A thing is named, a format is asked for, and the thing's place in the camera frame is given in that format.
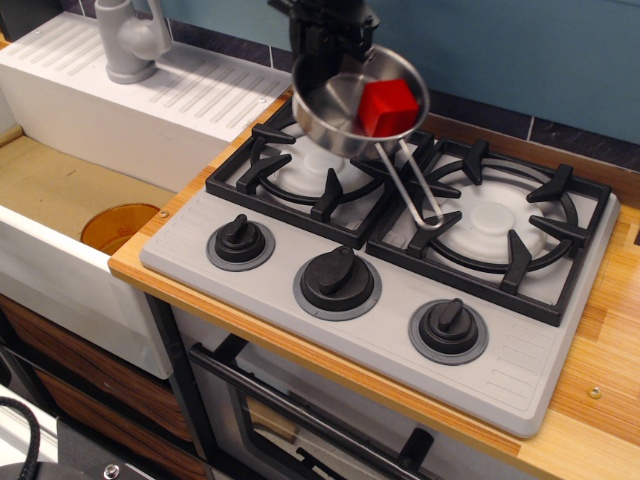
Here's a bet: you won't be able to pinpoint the grey toy stove top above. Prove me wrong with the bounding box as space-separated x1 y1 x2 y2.
138 94 621 440

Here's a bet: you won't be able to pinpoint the black braided foreground cable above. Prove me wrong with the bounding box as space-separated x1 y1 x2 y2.
0 397 41 480

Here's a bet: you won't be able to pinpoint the black left stove knob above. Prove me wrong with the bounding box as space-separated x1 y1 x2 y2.
206 214 275 272

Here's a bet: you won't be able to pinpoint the black burner grate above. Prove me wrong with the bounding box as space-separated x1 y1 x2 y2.
366 138 615 326
206 101 405 252

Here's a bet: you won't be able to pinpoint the orange translucent plate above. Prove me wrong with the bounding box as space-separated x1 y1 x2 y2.
80 203 159 255

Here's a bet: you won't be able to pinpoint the black left burner grate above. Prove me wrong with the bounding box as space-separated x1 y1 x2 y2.
206 101 405 252

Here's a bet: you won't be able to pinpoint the wooden drawer fronts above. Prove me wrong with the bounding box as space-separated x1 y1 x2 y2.
1 297 211 479

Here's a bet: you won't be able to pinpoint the red cube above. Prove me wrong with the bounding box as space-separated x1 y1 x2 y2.
358 79 420 138

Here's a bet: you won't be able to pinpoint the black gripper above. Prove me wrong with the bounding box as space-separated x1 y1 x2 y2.
267 0 380 93

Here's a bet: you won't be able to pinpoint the black right burner grate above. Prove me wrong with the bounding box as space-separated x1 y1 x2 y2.
366 138 615 326

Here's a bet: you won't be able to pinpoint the black stove knob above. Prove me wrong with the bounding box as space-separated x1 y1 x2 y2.
293 246 382 322
408 298 489 366
206 214 275 272

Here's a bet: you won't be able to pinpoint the grey toy faucet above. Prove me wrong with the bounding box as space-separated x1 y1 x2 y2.
95 0 172 84

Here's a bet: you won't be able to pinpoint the black middle stove knob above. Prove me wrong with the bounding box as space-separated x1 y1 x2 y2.
293 246 382 322

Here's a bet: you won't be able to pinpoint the black right stove knob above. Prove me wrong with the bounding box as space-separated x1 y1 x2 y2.
408 298 489 366

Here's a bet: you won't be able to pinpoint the oven door with handle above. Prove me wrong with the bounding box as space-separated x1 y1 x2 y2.
187 334 527 479

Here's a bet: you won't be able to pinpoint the white toy sink unit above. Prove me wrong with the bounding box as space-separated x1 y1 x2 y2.
1 12 290 379

